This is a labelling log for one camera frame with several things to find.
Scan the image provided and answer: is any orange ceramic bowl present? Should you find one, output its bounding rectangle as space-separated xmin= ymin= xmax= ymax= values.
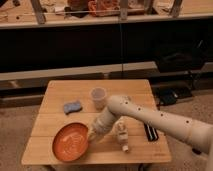
xmin=52 ymin=123 xmax=88 ymax=162

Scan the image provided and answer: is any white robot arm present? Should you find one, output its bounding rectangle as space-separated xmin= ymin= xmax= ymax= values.
xmin=88 ymin=95 xmax=213 ymax=171

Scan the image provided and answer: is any blue sponge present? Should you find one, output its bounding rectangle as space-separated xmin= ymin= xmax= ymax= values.
xmin=63 ymin=101 xmax=82 ymax=115

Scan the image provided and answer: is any clear plastic bottle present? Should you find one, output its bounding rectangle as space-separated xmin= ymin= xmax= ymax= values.
xmin=115 ymin=121 xmax=129 ymax=153

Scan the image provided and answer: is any wooden table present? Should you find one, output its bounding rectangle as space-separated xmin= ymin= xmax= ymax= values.
xmin=22 ymin=80 xmax=171 ymax=171

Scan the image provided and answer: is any black bag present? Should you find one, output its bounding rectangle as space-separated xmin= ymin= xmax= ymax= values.
xmin=153 ymin=41 xmax=205 ymax=73

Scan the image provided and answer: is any orange cloth on shelf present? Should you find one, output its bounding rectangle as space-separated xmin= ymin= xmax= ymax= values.
xmin=88 ymin=0 xmax=120 ymax=17

